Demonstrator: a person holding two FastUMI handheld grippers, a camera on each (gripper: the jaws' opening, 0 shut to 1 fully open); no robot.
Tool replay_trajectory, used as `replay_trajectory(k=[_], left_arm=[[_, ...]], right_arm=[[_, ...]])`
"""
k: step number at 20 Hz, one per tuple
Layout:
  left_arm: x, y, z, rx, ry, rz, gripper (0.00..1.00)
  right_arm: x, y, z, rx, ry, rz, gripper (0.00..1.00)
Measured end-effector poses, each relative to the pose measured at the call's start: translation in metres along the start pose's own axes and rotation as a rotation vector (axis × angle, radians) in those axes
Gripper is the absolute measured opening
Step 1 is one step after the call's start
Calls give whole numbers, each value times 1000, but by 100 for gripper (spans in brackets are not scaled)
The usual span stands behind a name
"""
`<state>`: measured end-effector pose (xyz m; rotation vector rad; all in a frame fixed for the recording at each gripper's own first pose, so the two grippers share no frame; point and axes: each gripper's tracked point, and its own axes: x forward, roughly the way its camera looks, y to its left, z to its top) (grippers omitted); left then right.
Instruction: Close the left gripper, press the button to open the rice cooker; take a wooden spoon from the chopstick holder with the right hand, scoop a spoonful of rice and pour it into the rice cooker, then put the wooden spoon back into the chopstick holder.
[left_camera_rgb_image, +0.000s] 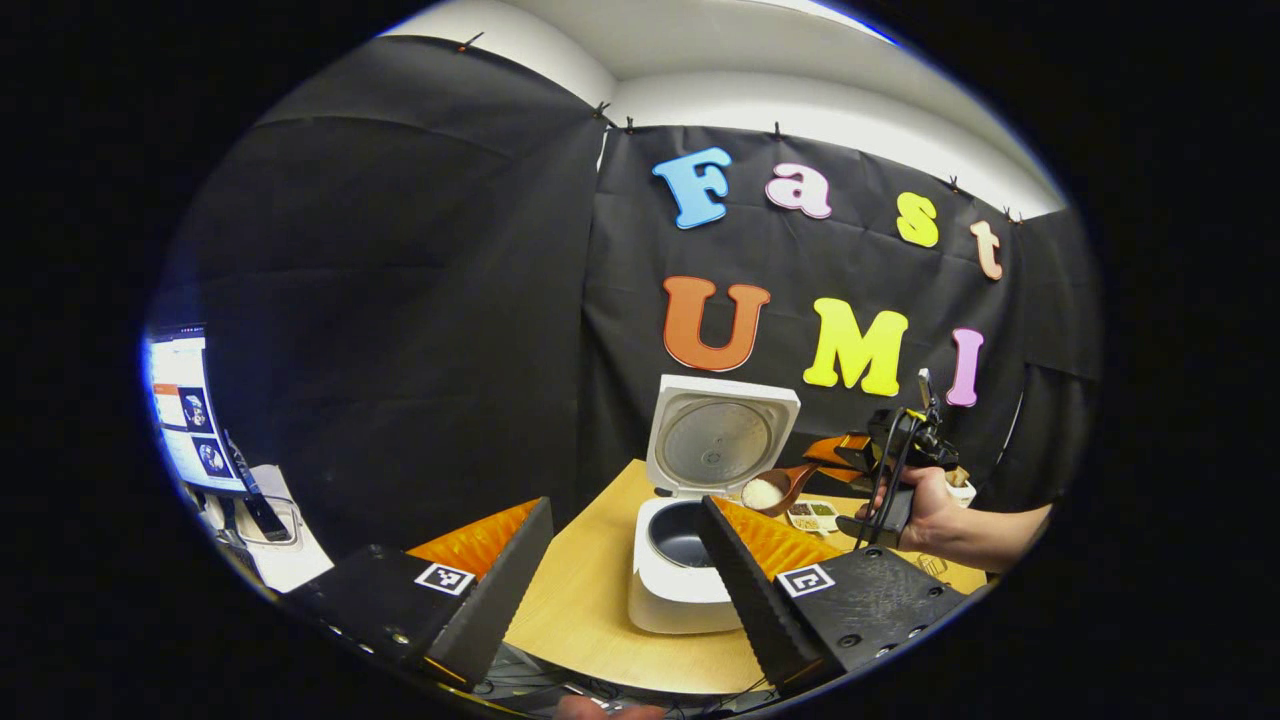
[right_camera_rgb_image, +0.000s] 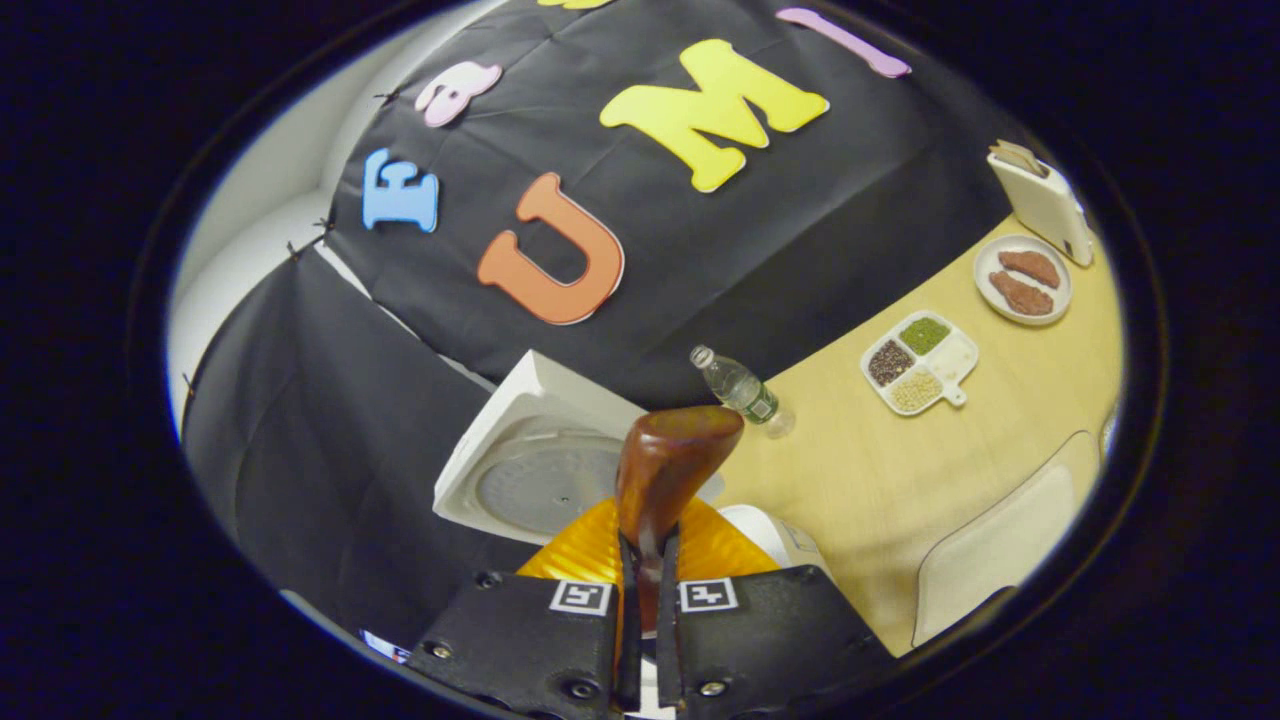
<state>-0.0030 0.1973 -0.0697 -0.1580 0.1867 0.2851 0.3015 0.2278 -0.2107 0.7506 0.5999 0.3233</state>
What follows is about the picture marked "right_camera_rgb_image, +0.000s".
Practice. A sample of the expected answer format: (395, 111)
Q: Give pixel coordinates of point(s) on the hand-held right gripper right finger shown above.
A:
(770, 640)

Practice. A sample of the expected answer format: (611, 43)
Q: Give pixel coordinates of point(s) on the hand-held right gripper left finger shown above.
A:
(520, 640)

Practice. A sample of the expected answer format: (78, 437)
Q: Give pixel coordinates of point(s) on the white rice cooker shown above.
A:
(540, 470)

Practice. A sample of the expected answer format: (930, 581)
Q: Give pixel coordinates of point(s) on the brown wooden spoon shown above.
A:
(665, 460)

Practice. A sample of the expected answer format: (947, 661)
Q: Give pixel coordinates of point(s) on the clear tray of rice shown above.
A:
(1000, 545)

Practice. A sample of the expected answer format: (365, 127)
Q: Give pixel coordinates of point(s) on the clear plastic water bottle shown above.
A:
(742, 388)

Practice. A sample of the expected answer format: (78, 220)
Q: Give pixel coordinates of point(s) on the white divided grain dish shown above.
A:
(920, 362)

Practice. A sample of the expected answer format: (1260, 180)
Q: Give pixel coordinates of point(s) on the white round plate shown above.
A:
(985, 300)

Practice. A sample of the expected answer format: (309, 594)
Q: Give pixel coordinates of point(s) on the brown meat piece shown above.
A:
(1022, 295)
(1030, 268)

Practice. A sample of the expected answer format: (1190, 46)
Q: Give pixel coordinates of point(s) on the white toaster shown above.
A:
(1045, 210)

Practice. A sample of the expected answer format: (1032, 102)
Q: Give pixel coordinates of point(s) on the toast slice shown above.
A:
(1018, 156)

